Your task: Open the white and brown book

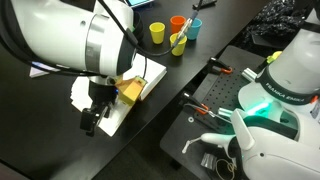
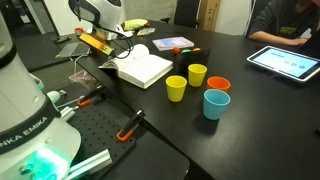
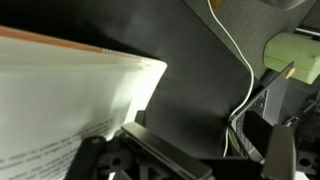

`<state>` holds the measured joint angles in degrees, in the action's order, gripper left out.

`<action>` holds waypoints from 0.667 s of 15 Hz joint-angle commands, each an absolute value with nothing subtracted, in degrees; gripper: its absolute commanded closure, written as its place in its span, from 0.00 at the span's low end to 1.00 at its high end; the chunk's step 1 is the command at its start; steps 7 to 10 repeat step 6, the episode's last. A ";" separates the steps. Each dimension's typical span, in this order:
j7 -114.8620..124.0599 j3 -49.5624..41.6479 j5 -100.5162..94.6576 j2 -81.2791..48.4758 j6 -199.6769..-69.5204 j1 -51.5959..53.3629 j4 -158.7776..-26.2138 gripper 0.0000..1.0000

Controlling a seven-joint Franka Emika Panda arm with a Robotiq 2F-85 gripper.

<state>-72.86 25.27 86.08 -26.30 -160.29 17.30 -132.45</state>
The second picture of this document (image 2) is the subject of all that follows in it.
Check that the pastel cover closed book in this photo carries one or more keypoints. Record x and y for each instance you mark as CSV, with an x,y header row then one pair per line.
x,y
172,43

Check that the aluminium extrusion rail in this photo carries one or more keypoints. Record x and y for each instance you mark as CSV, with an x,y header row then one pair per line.
x,y
90,163

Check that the black office chair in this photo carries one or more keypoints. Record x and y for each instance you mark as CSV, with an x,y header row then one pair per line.
x,y
185,11

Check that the blue plastic cup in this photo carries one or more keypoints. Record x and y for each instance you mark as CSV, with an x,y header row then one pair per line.
x,y
215,105

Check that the black orange spring clamp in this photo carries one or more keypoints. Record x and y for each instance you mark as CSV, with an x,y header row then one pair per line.
x,y
90,96
130,126

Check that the white and brown book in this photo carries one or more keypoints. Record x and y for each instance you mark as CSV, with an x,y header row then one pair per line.
x,y
146,70

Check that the brown cardboard box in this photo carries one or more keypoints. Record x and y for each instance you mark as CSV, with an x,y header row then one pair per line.
x,y
209,15

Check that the black pouch with toys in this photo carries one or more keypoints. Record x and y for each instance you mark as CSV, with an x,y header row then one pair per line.
x,y
191,60

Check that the clear plastic bag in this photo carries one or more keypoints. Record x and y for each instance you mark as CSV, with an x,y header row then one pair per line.
x,y
81,78

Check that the yellow plastic cup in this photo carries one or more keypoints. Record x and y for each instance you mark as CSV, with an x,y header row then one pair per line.
x,y
196,75
175,88

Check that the yellow orange box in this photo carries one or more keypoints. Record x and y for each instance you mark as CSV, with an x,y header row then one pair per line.
x,y
95,43

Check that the small red cap container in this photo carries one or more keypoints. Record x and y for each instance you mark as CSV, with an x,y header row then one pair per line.
x,y
79,31

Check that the yellow green snack bag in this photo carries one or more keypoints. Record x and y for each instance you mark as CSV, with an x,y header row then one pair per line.
x,y
135,24

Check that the small clear packet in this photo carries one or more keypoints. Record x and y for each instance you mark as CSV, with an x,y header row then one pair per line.
x,y
145,31

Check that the black perforated mounting board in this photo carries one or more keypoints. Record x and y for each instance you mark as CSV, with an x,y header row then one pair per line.
x,y
96,130

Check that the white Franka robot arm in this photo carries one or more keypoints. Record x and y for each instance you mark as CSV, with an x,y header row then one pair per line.
x,y
23,113

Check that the white framed tablet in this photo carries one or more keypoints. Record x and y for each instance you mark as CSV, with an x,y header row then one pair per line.
x,y
285,62

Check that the orange plastic cup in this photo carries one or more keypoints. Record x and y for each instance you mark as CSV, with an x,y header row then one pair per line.
x,y
218,84

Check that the person in dark sweater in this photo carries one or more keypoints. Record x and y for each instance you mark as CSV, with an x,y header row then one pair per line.
x,y
280,20

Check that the person's bare hand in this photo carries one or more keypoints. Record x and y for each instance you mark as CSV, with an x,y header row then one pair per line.
x,y
297,41

